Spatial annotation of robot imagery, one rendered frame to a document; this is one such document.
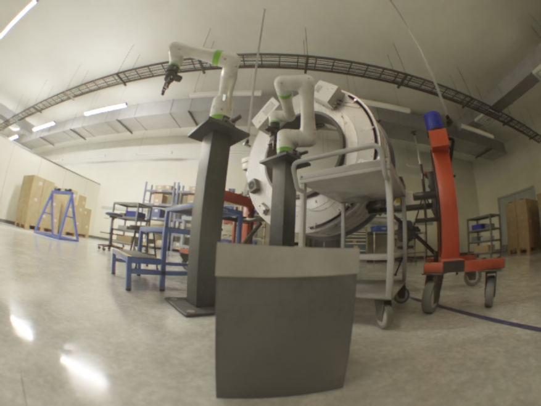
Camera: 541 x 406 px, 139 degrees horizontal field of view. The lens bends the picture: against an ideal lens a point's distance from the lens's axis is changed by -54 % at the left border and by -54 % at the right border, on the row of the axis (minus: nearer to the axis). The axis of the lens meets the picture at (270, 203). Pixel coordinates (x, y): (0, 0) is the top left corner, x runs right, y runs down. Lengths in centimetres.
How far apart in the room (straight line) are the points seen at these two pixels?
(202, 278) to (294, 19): 429
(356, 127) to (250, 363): 173
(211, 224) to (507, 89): 617
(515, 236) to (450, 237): 614
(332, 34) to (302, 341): 470
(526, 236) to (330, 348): 695
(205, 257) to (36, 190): 629
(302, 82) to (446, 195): 115
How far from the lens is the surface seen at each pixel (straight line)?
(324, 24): 461
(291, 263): 40
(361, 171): 98
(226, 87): 162
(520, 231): 732
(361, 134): 182
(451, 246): 135
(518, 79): 610
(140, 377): 56
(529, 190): 1004
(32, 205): 695
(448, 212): 136
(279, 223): 141
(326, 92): 204
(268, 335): 43
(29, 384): 55
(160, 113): 637
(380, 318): 95
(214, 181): 111
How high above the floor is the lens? 31
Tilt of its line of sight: 12 degrees up
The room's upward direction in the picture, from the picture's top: 3 degrees clockwise
